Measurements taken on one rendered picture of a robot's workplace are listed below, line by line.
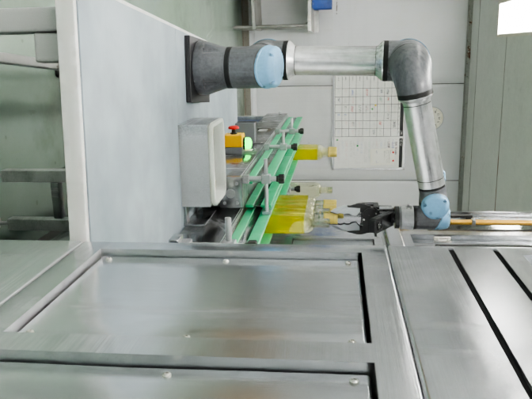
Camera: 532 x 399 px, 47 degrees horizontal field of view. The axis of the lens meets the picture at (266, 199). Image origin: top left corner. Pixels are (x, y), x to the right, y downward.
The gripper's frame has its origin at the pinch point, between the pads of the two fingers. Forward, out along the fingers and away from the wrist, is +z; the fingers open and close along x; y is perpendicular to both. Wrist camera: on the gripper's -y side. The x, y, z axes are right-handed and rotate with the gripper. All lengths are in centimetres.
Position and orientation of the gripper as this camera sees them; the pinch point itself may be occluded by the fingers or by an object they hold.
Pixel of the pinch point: (334, 218)
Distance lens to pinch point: 194.4
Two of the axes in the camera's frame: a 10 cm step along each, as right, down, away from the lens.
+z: -9.9, 0.0, 1.1
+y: 1.1, -2.5, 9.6
